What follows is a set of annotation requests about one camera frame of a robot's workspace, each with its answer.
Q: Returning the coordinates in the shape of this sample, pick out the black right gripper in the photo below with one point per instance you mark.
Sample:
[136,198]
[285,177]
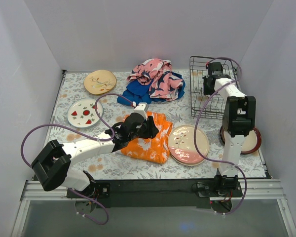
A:
[215,68]

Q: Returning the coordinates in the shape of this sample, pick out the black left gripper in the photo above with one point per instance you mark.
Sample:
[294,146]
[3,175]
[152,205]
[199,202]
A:
[148,127]

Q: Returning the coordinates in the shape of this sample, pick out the pink plate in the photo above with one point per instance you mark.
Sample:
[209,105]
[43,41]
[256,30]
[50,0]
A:
[181,144]

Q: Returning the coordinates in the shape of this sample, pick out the yellow rimmed plate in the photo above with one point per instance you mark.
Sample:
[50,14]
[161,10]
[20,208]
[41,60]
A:
[100,82]

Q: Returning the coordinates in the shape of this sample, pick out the white blue rimmed plate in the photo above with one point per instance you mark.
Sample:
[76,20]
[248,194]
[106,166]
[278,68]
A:
[84,113]

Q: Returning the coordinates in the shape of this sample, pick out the brown rimmed cream plate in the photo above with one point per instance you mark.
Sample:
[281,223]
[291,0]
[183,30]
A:
[251,143]

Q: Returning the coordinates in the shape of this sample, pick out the blue and cream plate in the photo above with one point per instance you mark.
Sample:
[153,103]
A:
[187,164]

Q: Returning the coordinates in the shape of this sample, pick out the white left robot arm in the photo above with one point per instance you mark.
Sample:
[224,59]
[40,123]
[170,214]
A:
[53,164]

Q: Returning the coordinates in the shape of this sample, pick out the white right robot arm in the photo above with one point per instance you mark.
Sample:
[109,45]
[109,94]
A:
[237,122]

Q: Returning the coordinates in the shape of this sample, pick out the orange tie-dye folded shorts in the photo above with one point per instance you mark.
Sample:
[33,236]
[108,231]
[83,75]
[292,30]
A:
[154,150]

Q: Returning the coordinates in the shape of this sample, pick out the blue cloth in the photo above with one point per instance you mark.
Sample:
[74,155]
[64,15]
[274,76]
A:
[139,93]

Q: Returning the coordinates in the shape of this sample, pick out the pink navy patterned cloth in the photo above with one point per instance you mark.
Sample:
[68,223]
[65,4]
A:
[159,73]

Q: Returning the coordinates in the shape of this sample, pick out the floral table mat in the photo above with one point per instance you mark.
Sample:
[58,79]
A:
[118,166]

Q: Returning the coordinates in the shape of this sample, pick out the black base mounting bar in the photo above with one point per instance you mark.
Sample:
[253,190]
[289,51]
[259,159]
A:
[159,192]

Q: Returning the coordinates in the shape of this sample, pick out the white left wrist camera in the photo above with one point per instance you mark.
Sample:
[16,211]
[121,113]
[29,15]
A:
[141,109]

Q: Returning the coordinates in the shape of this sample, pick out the black wire dish rack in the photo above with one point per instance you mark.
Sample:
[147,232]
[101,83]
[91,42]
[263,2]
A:
[198,70]

